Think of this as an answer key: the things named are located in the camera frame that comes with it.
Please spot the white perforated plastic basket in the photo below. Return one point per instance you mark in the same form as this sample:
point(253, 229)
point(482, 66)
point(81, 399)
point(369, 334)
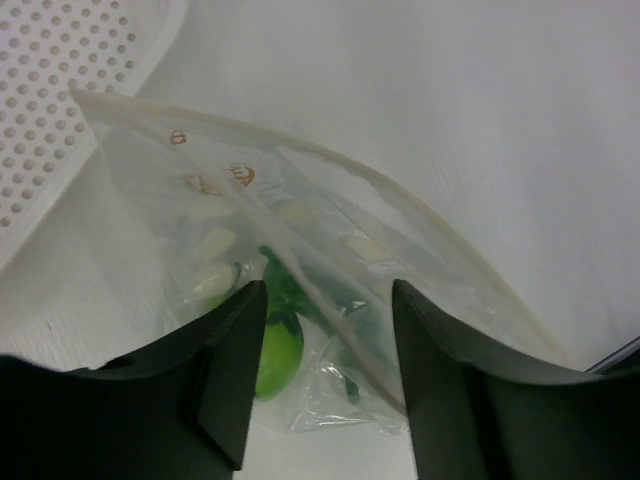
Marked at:
point(49, 48)

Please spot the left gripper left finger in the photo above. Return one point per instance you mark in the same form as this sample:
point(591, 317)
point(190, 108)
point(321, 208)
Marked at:
point(177, 408)

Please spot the green fake pepper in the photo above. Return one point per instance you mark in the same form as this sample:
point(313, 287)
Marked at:
point(286, 299)

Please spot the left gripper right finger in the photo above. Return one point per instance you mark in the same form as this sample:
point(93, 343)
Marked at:
point(478, 409)

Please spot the clear zip top bag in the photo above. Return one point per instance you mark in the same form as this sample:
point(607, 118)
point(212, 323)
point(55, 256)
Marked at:
point(208, 191)

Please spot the green fake melon ball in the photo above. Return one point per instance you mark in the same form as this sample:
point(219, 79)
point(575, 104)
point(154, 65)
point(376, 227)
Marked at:
point(282, 349)

